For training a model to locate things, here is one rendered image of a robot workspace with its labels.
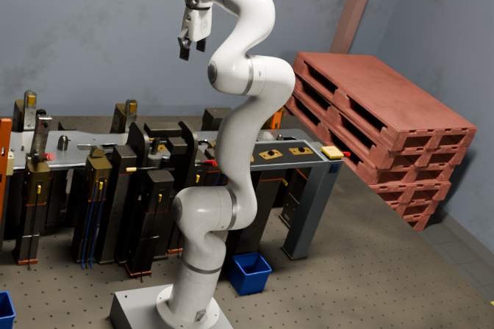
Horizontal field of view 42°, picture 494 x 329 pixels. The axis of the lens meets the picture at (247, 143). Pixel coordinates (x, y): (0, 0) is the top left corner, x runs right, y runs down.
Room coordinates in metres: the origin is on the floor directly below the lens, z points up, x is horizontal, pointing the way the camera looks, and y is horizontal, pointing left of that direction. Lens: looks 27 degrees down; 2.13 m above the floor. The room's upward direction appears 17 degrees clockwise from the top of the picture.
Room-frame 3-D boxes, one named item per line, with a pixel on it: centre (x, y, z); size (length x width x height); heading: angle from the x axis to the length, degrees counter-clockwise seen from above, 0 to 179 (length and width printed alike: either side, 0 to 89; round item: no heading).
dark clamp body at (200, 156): (1.85, 0.14, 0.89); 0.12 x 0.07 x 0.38; 38
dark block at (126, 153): (1.69, 0.34, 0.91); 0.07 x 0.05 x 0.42; 38
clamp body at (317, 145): (2.22, -0.27, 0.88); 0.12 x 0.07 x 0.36; 38
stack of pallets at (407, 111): (3.93, -0.72, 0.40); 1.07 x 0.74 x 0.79; 37
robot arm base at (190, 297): (1.47, 0.02, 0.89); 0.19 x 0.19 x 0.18
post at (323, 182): (2.04, -0.29, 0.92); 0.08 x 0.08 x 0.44; 38
